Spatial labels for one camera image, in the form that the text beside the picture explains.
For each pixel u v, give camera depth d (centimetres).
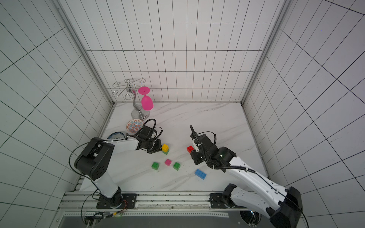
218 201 71
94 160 47
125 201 72
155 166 83
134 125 103
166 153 90
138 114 111
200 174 81
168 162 85
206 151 55
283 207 38
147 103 98
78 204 73
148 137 79
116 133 95
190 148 78
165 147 85
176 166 82
